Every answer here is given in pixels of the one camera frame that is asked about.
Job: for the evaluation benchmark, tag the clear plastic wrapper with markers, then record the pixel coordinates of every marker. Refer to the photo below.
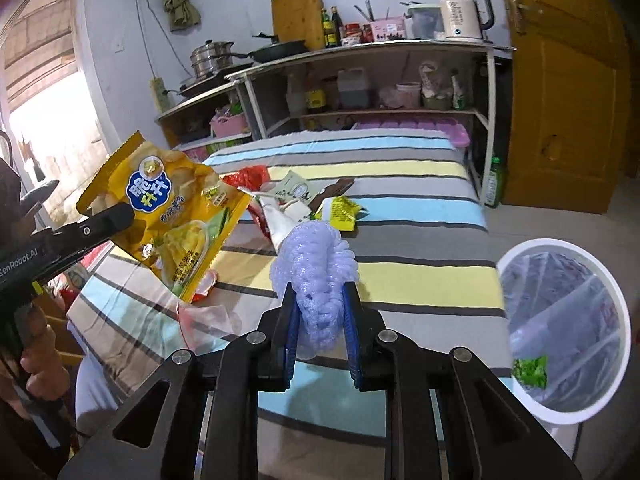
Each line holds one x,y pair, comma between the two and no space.
210,317

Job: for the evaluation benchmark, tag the black induction stove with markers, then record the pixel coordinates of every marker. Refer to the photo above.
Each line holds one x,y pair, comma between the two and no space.
202,86

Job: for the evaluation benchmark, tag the dark sauce bottle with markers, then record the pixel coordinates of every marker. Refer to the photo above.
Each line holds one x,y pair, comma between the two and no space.
338,27

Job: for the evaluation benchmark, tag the white plastic bottle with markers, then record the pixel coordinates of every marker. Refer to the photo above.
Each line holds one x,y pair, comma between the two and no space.
296,97

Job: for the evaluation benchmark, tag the red jar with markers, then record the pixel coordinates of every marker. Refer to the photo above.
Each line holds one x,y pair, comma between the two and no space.
352,34

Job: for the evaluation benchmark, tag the low wooden shelf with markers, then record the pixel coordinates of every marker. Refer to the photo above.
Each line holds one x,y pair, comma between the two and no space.
200,102

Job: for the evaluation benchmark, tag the yellow label bottle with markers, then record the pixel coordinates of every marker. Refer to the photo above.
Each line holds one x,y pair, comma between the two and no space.
315,97

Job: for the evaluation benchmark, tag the white paper card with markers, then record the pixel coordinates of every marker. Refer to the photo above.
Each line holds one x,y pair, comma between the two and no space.
295,187

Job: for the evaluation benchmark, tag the white plastic tub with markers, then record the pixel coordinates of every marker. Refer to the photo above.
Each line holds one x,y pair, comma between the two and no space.
408,96

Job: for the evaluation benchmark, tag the striped blanket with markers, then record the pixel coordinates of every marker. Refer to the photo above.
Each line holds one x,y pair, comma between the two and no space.
410,240

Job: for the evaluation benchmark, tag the pink utensil holder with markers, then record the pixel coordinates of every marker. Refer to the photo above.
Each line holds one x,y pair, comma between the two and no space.
387,30

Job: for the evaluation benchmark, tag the green plastic bottle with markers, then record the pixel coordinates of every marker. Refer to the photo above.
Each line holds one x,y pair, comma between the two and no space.
494,185

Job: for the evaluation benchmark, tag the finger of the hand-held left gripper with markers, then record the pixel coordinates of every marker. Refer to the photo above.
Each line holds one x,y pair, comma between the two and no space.
95,230

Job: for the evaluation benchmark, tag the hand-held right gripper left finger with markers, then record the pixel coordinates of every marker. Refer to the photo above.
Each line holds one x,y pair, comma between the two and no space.
289,332

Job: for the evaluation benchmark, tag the yellow chip bag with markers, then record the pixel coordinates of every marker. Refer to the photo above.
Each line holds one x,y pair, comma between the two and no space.
165,195

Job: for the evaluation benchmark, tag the white squeeze tube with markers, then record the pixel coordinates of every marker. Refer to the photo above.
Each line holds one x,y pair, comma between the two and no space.
275,225

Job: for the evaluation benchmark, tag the yellow wooden door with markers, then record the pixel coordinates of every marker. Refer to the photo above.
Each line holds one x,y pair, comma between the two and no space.
565,85

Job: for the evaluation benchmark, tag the pink plastic basket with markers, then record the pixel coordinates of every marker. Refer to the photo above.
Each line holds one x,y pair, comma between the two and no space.
227,122

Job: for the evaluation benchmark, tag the white electric kettle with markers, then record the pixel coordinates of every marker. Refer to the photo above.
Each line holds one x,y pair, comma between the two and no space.
462,15

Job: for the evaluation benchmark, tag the clear lidded container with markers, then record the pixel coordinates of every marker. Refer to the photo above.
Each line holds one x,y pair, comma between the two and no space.
422,22

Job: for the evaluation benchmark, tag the clear plastic jug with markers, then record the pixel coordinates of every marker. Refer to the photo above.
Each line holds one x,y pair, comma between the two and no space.
353,90

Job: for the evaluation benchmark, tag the purple foam net sleeve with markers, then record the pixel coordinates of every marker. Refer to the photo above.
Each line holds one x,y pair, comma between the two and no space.
315,270

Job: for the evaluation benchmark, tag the green label oil bottle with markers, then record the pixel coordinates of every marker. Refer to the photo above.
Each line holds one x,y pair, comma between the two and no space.
328,32

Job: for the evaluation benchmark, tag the small yellow packet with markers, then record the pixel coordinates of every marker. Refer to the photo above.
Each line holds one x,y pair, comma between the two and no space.
345,212

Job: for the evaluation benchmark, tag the white power strip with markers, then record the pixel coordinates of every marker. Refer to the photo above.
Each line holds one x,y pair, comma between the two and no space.
158,95

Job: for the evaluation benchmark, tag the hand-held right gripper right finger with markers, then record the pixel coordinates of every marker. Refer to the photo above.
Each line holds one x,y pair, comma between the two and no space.
353,340

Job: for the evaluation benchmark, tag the white shelf unit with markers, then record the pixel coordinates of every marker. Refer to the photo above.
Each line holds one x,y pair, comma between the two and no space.
380,49

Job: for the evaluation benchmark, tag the wooden cutting board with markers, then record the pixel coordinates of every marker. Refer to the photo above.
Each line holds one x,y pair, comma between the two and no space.
297,15

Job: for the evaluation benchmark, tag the black frying pan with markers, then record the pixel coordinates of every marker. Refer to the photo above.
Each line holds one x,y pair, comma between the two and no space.
280,50

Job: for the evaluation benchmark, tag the pink lid storage box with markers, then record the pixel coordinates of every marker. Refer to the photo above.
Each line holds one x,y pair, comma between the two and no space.
425,127

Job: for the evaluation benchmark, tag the clear plastic bin liner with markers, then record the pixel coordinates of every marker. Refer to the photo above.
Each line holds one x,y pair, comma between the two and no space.
560,310

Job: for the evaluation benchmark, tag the person's left hand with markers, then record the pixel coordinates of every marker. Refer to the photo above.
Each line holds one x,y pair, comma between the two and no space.
42,375

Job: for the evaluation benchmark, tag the green snack packet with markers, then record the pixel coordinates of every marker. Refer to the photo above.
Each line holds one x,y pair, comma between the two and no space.
530,371

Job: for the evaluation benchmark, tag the white round bin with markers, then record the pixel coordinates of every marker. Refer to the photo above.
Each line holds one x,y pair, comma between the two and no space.
550,416

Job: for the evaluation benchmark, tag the red plastic wrapper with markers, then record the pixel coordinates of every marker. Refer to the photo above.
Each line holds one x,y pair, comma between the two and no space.
247,177

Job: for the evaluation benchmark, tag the brown wrapper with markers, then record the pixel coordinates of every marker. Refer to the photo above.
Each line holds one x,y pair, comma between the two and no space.
332,191

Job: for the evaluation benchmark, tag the steel pot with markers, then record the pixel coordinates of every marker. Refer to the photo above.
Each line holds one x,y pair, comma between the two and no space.
210,57

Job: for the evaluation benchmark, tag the green and white bottle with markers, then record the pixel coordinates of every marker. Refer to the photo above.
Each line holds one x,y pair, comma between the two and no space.
458,95

